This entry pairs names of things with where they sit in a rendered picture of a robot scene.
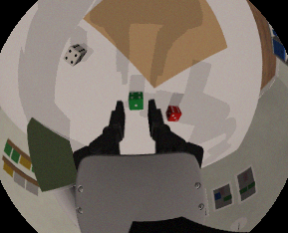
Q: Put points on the red die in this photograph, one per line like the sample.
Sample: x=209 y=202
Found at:
x=173 y=113

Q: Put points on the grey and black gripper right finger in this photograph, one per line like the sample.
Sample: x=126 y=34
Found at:
x=165 y=139

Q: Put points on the brown square mat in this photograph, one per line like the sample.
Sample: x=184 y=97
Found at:
x=161 y=38

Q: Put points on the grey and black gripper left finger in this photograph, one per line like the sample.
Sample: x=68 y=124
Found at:
x=109 y=141

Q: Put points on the green die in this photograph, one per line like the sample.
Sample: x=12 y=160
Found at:
x=136 y=101

